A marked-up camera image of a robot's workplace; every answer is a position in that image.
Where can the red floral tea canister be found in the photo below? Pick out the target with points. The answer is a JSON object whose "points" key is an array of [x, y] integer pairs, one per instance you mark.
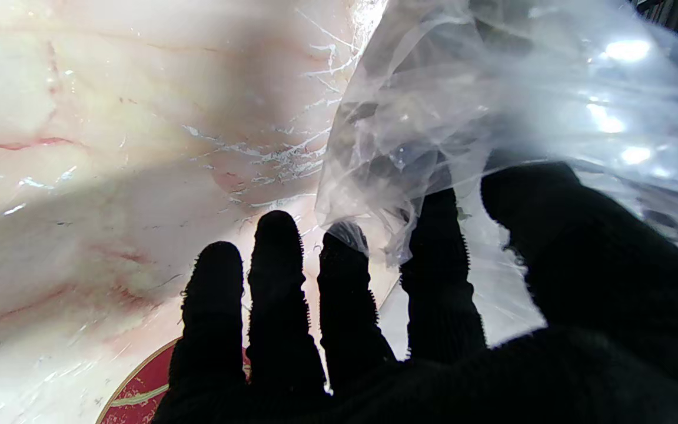
{"points": [[139, 400]]}

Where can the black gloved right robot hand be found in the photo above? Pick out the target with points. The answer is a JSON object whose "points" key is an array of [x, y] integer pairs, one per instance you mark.
{"points": [[610, 330]]}

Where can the clear plastic tea bag pouch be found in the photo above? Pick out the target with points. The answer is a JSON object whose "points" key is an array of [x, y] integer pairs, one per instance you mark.
{"points": [[492, 88]]}

